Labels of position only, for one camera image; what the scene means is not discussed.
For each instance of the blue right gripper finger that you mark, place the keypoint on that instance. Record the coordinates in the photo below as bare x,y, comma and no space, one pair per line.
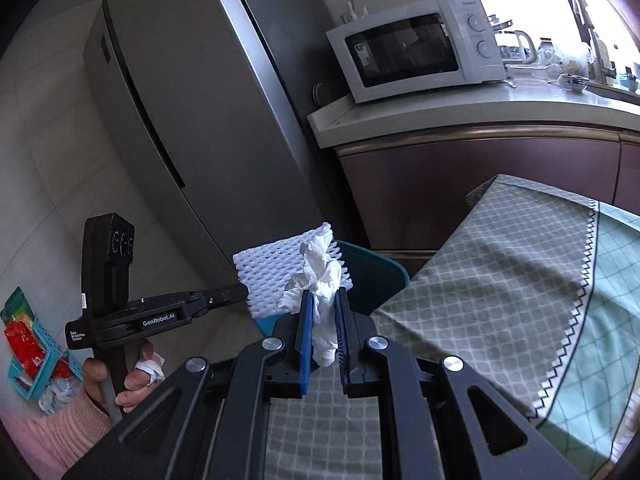
341,336
305,327

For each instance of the green patterned tablecloth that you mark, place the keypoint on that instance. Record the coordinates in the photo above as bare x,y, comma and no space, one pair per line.
538,291

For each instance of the silver refrigerator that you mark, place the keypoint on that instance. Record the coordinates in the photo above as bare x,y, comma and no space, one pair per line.
207,104

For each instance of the white electric kettle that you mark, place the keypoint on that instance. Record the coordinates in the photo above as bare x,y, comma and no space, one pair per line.
516,47

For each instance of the white microwave oven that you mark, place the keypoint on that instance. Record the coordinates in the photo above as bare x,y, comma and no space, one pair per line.
426,45

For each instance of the teal plastic trash bin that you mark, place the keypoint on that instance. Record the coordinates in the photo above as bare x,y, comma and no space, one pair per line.
375,279

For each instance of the blue white ceramic bowl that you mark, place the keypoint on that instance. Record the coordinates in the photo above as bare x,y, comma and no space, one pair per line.
574,83

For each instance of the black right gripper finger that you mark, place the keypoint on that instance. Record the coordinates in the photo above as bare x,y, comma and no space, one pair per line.
225,296

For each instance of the white foam fruit net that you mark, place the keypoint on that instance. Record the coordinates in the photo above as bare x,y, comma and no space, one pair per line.
266,269

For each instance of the white tissue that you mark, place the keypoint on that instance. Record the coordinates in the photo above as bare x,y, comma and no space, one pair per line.
321,276

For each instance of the kitchen faucet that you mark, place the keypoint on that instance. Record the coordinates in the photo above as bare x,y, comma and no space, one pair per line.
602,70

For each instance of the teal basket with red packets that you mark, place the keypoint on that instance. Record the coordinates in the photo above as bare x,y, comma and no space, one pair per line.
40,370

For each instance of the left hand with bandage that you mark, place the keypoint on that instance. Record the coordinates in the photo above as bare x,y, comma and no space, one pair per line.
138,383

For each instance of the dark red kitchen cabinet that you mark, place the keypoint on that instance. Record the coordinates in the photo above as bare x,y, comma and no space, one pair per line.
411,188

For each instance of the black camera module on gripper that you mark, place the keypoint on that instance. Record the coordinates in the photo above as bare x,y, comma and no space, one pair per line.
107,252

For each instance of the pink sleeved left forearm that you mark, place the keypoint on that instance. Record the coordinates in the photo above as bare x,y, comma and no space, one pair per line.
52,444

